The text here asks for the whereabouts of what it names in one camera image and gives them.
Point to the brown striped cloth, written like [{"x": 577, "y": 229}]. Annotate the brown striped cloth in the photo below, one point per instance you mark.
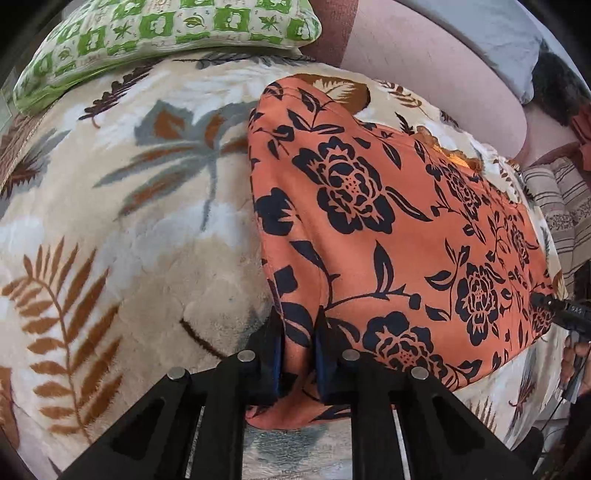
[{"x": 16, "y": 147}]

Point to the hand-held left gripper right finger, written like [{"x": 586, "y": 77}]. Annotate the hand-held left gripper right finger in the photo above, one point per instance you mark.
[{"x": 326, "y": 360}]

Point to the pale blue pillow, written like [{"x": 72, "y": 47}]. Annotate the pale blue pillow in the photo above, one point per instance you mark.
[{"x": 498, "y": 37}]

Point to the person's right hand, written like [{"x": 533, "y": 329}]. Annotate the person's right hand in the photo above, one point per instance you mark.
[{"x": 572, "y": 360}]

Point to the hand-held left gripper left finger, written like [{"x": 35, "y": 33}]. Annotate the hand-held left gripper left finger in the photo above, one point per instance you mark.
[{"x": 273, "y": 357}]

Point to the cream leaf-print blanket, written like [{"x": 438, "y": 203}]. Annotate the cream leaf-print blanket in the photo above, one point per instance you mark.
[{"x": 147, "y": 221}]

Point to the green patterned pillow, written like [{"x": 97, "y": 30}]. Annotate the green patterned pillow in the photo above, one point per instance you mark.
[{"x": 152, "y": 37}]

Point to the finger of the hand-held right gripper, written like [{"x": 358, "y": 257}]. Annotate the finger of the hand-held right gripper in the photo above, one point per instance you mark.
[{"x": 541, "y": 303}]

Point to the reddish-brown cloth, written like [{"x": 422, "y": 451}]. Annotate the reddish-brown cloth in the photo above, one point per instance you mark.
[{"x": 582, "y": 143}]

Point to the dark cloth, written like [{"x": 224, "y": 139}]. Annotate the dark cloth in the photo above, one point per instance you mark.
[{"x": 556, "y": 85}]

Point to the orange floral garment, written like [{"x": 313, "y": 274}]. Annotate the orange floral garment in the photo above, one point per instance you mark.
[{"x": 383, "y": 240}]

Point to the beige striped cloth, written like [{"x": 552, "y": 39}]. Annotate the beige striped cloth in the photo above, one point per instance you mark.
[{"x": 561, "y": 203}]

